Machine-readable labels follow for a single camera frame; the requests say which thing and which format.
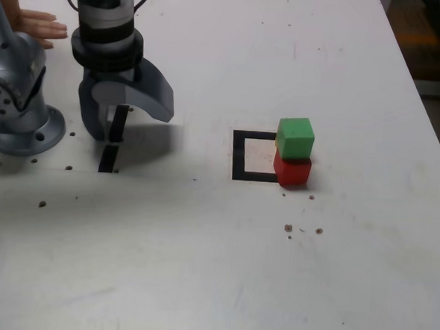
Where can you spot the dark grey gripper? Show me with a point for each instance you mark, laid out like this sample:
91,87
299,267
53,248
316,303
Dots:
109,76

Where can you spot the green cube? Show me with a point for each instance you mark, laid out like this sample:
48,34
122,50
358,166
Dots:
294,137

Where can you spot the red cube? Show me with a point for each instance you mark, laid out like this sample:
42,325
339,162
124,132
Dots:
292,171

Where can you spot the black tape square outline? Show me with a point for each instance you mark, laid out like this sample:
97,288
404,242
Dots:
238,155

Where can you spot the person's hand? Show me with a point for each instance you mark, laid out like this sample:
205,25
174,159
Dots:
38,26

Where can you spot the black tape strip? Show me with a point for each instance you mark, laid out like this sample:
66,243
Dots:
108,160

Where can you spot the dark brown background furniture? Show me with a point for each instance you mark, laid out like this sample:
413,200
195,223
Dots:
428,54

